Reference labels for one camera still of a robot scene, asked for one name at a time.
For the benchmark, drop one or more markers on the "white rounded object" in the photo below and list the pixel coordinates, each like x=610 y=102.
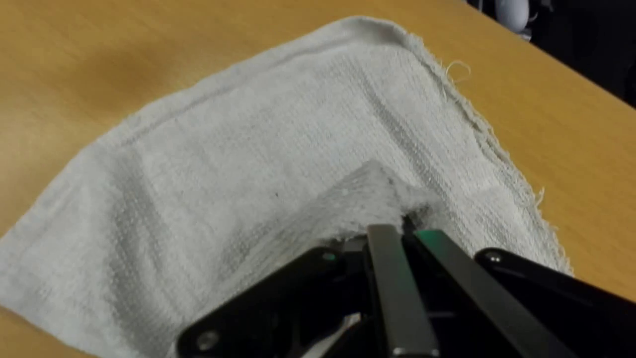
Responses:
x=512 y=14

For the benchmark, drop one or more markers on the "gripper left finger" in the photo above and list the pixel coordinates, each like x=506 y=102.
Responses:
x=308 y=298

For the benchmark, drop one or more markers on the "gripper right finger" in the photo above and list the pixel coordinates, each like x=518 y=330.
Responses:
x=497 y=298

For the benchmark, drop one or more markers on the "white towel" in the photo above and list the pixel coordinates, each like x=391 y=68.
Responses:
x=248 y=164

